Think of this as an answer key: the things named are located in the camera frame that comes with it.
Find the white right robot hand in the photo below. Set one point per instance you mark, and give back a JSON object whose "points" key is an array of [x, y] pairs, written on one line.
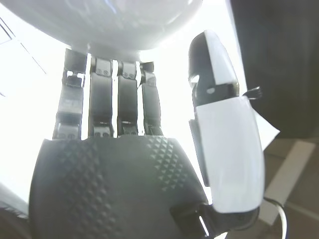
{"points": [[112, 186]]}

